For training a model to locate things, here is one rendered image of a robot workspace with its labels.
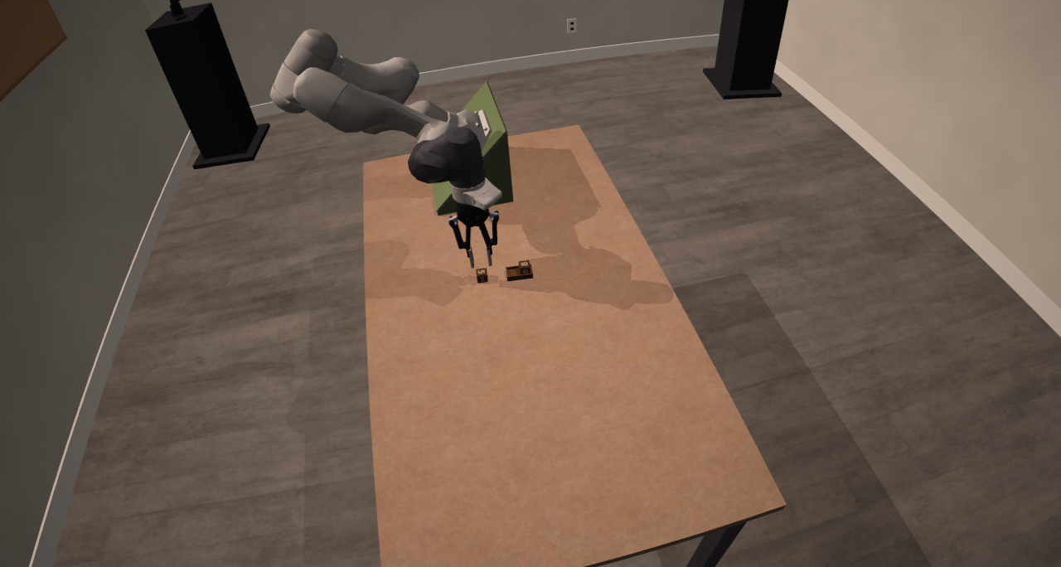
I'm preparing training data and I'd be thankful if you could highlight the brown shallow tray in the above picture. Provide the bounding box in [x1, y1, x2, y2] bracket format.
[506, 265, 533, 282]

